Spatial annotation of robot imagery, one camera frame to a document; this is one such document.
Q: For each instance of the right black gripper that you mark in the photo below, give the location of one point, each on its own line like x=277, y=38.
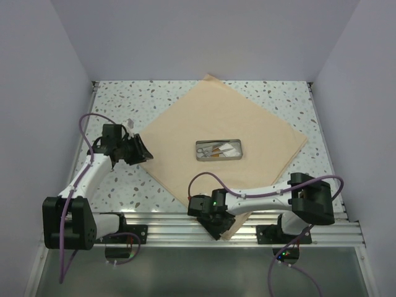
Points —
x=216, y=229

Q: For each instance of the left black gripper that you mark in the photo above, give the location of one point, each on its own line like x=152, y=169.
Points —
x=141, y=153

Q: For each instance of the metal tray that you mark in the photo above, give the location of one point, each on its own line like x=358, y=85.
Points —
x=234, y=142

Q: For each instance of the white gauze pad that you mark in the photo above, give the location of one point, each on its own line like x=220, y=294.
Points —
x=229, y=150

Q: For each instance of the beige cloth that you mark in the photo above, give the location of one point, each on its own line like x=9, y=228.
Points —
x=214, y=136

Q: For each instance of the steel forceps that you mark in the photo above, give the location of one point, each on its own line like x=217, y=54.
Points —
x=210, y=145

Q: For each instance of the steel scissors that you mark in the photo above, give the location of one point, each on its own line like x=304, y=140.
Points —
x=203, y=153

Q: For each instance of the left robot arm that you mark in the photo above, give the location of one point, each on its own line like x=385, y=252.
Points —
x=68, y=221

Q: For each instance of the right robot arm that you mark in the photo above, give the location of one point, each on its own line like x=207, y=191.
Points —
x=303, y=200

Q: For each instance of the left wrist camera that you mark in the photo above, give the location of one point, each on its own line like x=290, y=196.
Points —
x=128, y=124

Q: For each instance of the aluminium rail frame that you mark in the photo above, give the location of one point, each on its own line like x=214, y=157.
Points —
x=335, y=263

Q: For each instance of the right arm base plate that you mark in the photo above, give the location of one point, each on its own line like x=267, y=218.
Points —
x=283, y=232

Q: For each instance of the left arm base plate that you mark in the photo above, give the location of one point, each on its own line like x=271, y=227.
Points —
x=129, y=234

